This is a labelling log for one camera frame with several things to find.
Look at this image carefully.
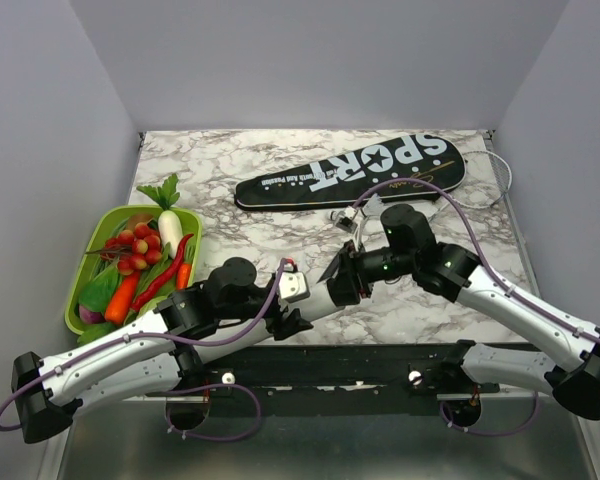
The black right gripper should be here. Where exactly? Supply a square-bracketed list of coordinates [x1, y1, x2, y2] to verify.
[319, 241, 416, 308]

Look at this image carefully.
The white shuttlecock tube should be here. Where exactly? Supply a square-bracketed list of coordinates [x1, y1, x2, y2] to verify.
[254, 281, 342, 341]

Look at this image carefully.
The white plastic shuttlecock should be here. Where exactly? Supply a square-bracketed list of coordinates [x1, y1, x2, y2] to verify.
[361, 193, 384, 217]

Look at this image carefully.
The black sport racket bag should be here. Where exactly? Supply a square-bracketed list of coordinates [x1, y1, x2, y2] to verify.
[234, 133, 466, 212]

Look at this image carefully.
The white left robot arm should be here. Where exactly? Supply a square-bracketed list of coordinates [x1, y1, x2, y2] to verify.
[10, 257, 314, 444]

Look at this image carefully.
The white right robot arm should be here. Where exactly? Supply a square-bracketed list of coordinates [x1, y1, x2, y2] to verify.
[321, 205, 600, 420]

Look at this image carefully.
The small orange carrot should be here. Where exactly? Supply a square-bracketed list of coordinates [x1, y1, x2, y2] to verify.
[176, 263, 192, 290]

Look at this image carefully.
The red chili pepper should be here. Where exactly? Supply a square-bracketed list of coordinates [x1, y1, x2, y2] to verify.
[131, 233, 194, 313]

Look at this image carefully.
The white radish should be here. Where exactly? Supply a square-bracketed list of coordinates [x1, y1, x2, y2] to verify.
[158, 210, 183, 259]

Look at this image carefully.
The red cherry tomato bunch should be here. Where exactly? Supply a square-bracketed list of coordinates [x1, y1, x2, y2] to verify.
[99, 222, 162, 276]

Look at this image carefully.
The green leafy vegetable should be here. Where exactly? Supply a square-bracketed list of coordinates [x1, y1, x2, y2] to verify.
[78, 264, 120, 313]

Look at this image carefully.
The purple onion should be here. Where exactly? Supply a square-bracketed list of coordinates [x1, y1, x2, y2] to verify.
[78, 305, 105, 325]

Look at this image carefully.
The green vegetable tray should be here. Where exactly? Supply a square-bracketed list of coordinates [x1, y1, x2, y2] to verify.
[64, 205, 202, 343]

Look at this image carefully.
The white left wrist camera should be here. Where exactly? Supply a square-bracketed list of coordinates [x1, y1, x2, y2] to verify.
[278, 271, 310, 303]

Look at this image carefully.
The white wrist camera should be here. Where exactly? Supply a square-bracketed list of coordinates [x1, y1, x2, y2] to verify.
[278, 271, 310, 303]
[329, 207, 359, 233]

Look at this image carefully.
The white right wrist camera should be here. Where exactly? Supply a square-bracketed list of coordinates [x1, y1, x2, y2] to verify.
[329, 207, 359, 233]

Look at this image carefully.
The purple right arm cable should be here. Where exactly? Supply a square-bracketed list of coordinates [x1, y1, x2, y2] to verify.
[351, 178, 600, 435]

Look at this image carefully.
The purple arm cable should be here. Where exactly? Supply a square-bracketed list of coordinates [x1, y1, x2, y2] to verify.
[351, 178, 600, 435]
[0, 257, 301, 443]

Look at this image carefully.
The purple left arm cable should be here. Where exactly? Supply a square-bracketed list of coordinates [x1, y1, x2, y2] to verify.
[0, 257, 301, 443]

